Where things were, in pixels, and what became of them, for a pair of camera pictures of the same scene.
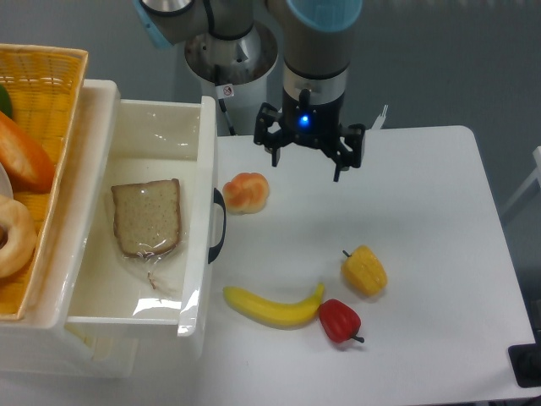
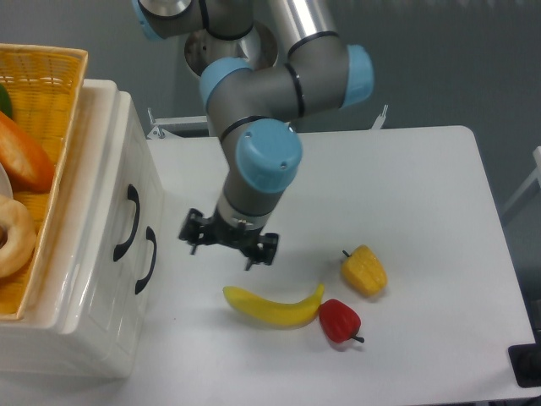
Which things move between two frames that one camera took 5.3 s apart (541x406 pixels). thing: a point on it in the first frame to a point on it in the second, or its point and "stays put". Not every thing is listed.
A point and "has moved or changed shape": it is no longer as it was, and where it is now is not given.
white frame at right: [534, 175] stays put
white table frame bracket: [379, 121] stays put
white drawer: [144, 243] has moved or changed shape
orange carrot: [29, 166] stays put
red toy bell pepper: [340, 322] stays put
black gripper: [314, 123] to [216, 231]
